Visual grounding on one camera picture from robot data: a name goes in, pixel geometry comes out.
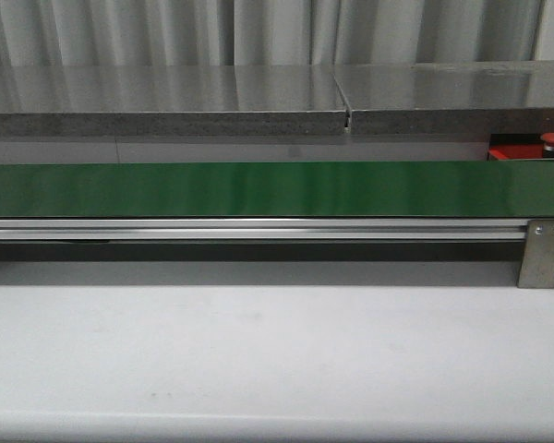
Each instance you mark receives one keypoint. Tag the grey stone counter slab left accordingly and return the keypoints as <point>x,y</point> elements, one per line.
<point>169,101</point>

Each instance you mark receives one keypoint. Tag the grey stone counter slab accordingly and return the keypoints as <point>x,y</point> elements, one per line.
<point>463,98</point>
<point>169,101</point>

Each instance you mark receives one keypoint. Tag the red plastic tray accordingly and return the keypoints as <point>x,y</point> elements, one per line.
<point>516,152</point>

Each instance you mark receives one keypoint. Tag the green conveyor belt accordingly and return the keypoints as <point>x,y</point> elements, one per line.
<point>506,189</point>

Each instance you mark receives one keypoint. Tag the grey stone counter slab right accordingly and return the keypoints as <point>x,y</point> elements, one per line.
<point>463,98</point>

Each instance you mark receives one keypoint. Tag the white pleated curtain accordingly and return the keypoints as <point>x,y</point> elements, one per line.
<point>278,33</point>

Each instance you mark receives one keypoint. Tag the aluminium conveyor side rail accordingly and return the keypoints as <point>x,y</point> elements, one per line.
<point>263,229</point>

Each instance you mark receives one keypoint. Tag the steel conveyor support bracket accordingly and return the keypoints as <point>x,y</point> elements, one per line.
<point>537,266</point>

